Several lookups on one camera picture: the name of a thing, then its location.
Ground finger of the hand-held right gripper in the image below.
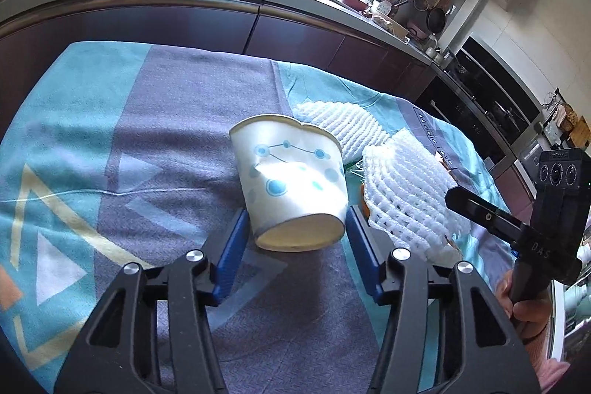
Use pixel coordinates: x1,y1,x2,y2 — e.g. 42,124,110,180
444,186,527,247

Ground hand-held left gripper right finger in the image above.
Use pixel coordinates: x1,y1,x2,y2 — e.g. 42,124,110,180
346,205,541,394

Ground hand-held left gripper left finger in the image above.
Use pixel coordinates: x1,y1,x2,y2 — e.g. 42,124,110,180
54,209,252,394

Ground white foam fruit net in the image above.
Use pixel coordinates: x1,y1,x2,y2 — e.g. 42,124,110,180
361,134,462,263
295,100,393,164

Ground white paper cup blue dots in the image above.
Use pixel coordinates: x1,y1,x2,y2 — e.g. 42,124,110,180
229,114,349,253

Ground person's right hand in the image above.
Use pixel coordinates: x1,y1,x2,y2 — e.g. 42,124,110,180
494,270,555,353

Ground teal and grey printed tablecloth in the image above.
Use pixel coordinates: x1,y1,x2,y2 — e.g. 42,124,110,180
0,41,522,394

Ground black built-in oven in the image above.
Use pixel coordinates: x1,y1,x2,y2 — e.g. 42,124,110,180
450,36,543,145

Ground small steel pot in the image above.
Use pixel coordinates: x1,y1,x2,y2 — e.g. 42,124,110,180
427,45,455,68

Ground hanging black frying pan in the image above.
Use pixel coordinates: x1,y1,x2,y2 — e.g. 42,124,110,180
426,8,447,33

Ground dark brown kitchen cabinets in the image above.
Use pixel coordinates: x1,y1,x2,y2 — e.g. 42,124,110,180
0,0,435,136

